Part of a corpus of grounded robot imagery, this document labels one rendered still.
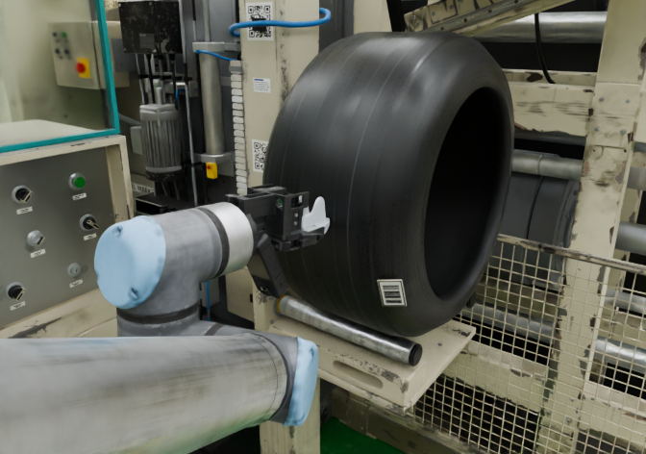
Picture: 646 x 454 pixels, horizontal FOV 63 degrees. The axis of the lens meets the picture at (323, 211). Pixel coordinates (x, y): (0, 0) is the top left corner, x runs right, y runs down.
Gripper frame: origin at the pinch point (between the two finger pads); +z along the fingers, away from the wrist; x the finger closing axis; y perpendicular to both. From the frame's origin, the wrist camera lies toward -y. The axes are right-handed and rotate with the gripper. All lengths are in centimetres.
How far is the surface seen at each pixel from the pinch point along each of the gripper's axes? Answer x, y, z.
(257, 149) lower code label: 35.5, 6.2, 22.0
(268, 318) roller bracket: 24.3, -30.0, 16.1
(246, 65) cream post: 37.7, 24.5, 20.0
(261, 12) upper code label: 33, 35, 19
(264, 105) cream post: 32.7, 16.4, 21.0
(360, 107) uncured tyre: -1.9, 18.8, 5.7
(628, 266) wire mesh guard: -38, -13, 65
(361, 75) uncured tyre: 0.9, 23.7, 9.6
